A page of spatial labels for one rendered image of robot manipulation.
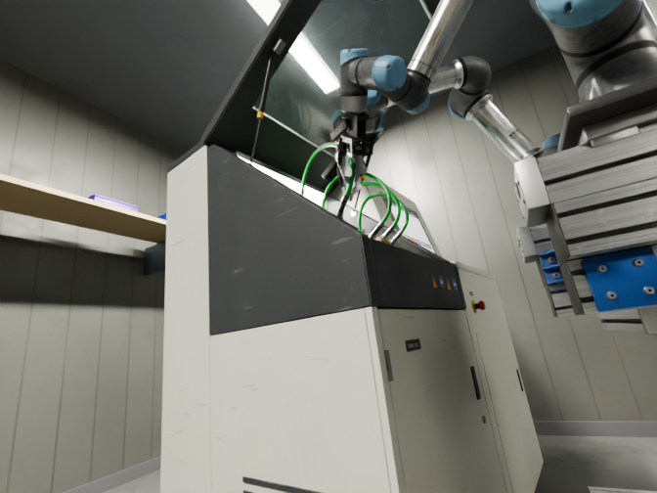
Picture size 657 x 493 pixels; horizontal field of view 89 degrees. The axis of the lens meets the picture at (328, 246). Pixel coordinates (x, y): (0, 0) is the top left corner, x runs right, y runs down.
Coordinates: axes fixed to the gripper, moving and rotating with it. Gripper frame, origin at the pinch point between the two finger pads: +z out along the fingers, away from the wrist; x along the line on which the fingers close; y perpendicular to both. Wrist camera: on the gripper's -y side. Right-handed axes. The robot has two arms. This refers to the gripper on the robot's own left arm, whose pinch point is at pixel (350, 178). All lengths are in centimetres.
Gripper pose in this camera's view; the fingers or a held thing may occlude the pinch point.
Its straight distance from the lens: 107.8
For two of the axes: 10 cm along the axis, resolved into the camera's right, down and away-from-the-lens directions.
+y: 4.3, 4.2, -8.0
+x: 9.0, -2.3, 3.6
